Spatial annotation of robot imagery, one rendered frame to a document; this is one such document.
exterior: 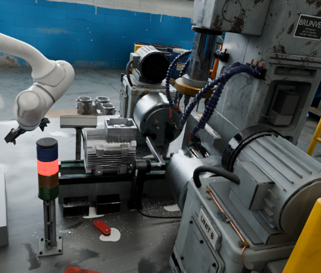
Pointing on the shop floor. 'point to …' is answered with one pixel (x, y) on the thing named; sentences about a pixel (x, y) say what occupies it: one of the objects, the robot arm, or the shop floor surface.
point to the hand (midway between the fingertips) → (27, 134)
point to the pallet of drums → (171, 53)
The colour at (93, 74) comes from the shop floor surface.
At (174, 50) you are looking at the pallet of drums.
